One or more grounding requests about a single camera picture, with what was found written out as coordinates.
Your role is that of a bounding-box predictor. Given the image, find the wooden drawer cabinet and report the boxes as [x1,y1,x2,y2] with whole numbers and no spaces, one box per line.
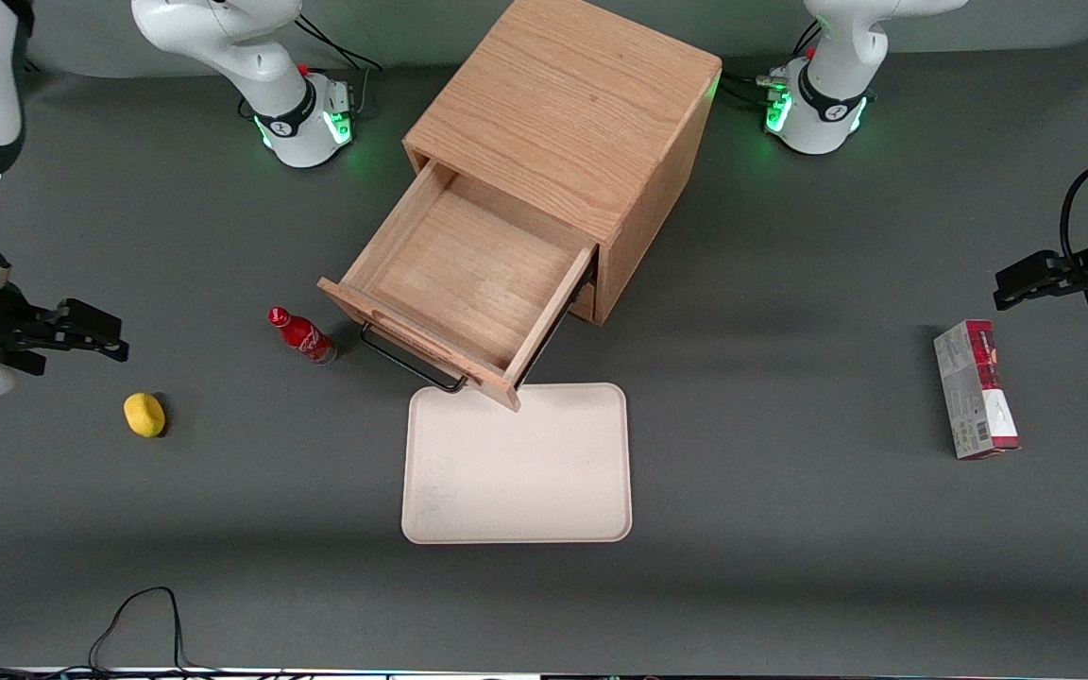
[402,0,723,327]

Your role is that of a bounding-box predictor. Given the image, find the yellow lemon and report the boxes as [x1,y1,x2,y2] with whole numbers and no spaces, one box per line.
[123,392,167,439]

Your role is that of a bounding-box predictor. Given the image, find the red and grey carton box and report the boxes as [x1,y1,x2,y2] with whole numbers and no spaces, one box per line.
[933,319,1021,461]

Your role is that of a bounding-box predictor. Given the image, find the red cola bottle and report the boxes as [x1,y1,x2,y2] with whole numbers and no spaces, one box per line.
[267,305,338,366]

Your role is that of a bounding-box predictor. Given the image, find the beige rectangular tray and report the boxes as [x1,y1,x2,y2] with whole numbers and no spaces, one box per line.
[400,382,634,546]

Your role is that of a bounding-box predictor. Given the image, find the black floor cable loop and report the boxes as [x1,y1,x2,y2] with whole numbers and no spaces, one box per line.
[86,586,194,675]

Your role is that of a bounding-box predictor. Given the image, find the black left base cables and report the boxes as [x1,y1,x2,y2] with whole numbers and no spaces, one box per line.
[722,21,821,107]

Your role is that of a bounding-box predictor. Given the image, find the black base cables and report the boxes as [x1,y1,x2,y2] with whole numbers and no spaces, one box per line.
[722,21,821,107]
[297,13,384,116]

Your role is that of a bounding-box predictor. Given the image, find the black right base cables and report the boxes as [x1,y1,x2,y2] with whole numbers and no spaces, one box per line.
[297,13,384,116]

